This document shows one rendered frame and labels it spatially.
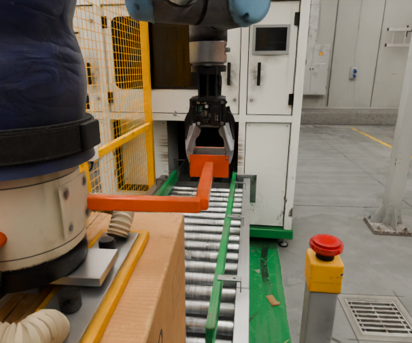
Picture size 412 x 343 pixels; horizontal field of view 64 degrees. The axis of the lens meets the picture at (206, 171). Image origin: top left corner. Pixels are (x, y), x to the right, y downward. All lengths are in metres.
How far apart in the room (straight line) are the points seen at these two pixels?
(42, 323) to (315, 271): 0.54
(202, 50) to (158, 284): 0.43
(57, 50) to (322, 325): 0.74
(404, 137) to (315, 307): 2.53
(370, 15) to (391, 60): 1.20
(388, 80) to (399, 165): 6.64
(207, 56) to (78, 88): 0.29
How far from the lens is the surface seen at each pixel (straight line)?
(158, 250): 0.65
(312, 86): 8.90
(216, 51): 0.66
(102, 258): 0.55
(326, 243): 0.75
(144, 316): 0.50
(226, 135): 0.70
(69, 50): 0.46
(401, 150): 3.23
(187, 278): 1.48
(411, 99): 3.17
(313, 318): 0.84
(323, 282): 0.78
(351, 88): 9.46
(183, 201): 0.50
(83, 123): 0.45
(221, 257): 1.42
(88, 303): 0.51
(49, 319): 0.42
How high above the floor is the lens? 1.39
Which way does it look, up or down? 17 degrees down
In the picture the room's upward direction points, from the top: straight up
